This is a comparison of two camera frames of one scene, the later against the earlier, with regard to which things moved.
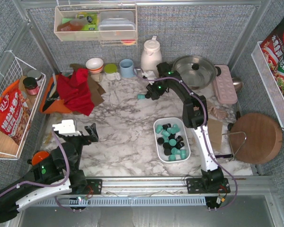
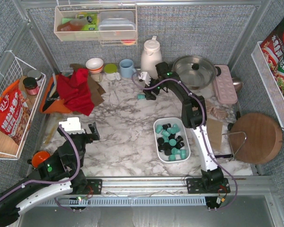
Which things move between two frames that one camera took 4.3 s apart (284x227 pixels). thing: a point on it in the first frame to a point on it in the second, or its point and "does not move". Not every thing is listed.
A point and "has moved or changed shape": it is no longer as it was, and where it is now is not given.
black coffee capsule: (160, 141) does not move
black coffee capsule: (147, 95) has moved or changed shape
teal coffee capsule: (183, 153) does not move
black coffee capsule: (172, 136) does not move
